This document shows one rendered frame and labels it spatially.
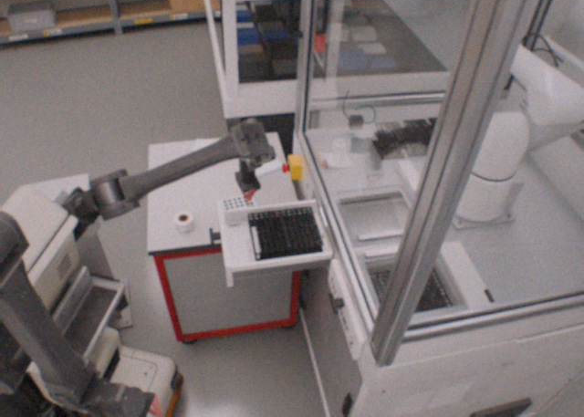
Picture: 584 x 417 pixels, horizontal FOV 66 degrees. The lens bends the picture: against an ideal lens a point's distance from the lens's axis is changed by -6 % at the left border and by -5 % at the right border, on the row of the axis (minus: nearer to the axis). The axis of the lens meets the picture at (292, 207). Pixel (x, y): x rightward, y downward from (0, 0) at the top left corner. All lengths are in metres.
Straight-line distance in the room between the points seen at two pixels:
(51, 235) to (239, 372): 1.40
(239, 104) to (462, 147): 1.57
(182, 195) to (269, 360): 0.89
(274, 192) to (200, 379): 0.94
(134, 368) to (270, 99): 1.29
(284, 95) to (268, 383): 1.31
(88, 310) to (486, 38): 1.06
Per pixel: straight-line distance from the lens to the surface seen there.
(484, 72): 0.66
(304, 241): 1.53
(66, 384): 0.91
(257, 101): 2.18
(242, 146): 1.08
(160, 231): 1.78
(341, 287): 1.39
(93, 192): 1.22
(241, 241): 1.61
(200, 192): 1.90
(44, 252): 1.06
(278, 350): 2.32
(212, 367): 2.29
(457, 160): 0.74
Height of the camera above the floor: 2.05
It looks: 45 degrees down
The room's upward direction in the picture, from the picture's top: 3 degrees clockwise
